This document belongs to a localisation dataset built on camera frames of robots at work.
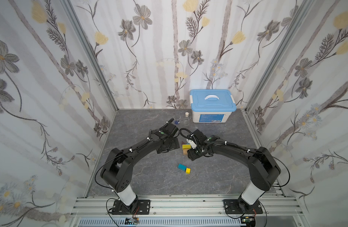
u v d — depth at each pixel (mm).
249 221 721
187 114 1041
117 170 453
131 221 703
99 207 758
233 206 733
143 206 735
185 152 913
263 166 470
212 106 1001
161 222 702
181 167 877
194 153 782
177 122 1095
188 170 859
